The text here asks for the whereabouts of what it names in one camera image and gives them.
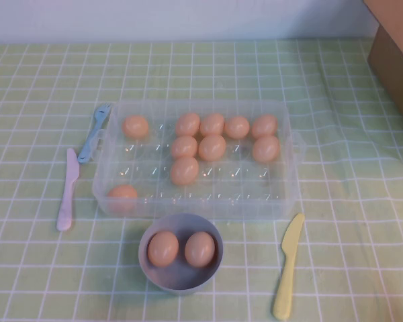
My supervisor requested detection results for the beige egg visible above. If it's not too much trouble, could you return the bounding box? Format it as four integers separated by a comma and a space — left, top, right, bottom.
224, 115, 251, 140
106, 184, 139, 212
199, 112, 226, 137
170, 135, 199, 160
184, 231, 216, 268
175, 112, 202, 137
170, 156, 200, 187
147, 231, 180, 268
251, 114, 279, 139
122, 115, 150, 138
252, 135, 281, 164
198, 134, 227, 161

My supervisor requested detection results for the transparent plastic egg box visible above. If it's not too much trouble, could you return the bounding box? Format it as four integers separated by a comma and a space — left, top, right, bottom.
91, 99, 305, 221

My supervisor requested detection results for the brown cardboard box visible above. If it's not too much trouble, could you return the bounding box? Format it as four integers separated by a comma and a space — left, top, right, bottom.
362, 0, 403, 135

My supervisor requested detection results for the light blue plastic fork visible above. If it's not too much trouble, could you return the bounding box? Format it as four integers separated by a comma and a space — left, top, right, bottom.
77, 103, 114, 164

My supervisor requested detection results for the grey round bowl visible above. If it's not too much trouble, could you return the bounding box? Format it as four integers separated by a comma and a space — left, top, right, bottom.
138, 213, 224, 297

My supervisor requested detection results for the yellow plastic knife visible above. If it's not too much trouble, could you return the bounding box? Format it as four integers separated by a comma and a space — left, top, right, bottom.
272, 213, 306, 321

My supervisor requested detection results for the pale pink plastic knife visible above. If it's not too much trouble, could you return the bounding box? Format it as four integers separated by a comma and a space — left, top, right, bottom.
56, 148, 81, 231

